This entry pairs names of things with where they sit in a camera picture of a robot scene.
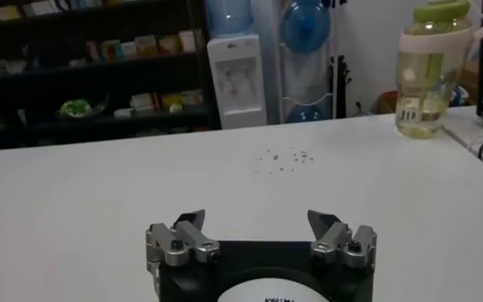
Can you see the white metal jug rack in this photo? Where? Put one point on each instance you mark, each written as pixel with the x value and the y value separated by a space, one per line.
pixel 274 74

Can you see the small brown cardboard box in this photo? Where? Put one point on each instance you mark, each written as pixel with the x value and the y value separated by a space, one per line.
pixel 387 102

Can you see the white water dispenser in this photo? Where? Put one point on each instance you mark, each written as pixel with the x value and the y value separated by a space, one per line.
pixel 237 86

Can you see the blue water jug with label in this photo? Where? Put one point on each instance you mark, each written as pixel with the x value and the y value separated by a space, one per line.
pixel 229 16

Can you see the black shelving unit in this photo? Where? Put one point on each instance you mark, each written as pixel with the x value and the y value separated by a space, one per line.
pixel 81 78

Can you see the yellow green medicine carton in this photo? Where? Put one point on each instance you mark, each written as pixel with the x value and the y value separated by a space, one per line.
pixel 171 102

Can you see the blue white refill bag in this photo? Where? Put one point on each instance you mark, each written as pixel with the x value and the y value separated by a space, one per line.
pixel 459 96

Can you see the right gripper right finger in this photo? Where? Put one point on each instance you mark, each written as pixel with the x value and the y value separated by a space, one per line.
pixel 339 244

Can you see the green lid water bottle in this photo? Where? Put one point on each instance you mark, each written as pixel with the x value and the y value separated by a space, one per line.
pixel 429 82

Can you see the scattered dark crumbs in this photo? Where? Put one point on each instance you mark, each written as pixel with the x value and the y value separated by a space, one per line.
pixel 284 158

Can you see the green white bowl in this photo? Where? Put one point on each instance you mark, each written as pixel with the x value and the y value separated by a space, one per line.
pixel 77 107

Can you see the white red medicine carton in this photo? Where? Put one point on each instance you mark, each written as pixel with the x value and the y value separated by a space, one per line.
pixel 142 102

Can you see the orange white medicine carton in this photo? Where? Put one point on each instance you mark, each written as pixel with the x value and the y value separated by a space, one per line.
pixel 169 44

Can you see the beige white medicine carton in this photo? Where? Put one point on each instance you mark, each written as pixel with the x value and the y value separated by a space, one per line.
pixel 145 45

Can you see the grey plastic bag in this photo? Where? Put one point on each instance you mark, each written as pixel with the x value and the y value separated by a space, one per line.
pixel 363 111

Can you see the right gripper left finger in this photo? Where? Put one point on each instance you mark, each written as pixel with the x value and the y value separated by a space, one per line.
pixel 188 244

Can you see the black upright object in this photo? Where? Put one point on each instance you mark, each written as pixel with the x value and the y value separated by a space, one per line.
pixel 339 86

